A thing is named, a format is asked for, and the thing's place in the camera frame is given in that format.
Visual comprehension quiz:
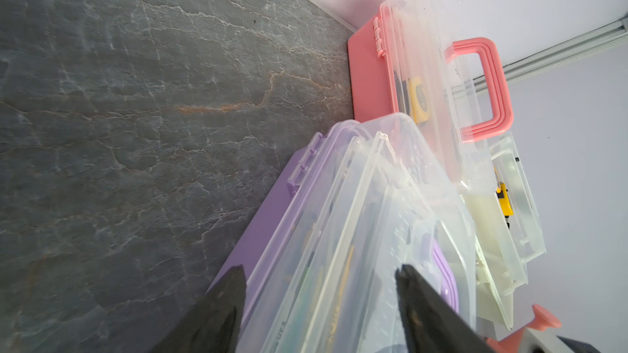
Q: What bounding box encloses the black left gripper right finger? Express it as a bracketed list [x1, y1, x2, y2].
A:
[395, 264, 492, 352]

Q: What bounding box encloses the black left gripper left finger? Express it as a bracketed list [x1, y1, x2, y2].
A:
[151, 265, 246, 353]

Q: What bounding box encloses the purple toolbox clear lid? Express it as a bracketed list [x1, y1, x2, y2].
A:
[225, 113, 476, 352]

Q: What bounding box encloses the pink toolbox clear lid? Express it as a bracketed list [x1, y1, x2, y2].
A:
[348, 0, 514, 193]

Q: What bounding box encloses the pink watering can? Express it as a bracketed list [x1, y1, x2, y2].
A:
[484, 304, 562, 352]

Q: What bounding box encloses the white toolbox clear lid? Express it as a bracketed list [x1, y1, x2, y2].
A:
[463, 132, 546, 329]

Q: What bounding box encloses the yellow tape measure in pink box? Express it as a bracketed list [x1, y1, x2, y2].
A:
[407, 77, 430, 125]

